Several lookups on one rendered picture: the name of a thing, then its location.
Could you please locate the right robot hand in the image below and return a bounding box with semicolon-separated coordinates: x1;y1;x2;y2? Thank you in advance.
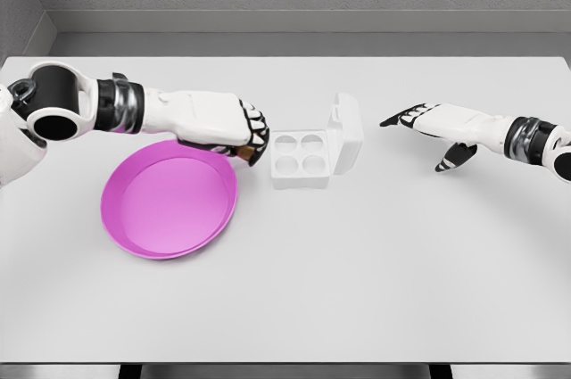
379;103;487;174

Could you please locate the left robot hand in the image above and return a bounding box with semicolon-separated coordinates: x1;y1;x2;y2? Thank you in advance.
171;91;271;169

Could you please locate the white egg box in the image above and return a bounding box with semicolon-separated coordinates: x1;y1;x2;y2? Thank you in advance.
269;92;365;191

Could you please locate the pink round plate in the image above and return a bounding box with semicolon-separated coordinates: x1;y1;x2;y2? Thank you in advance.
100;138;239;260

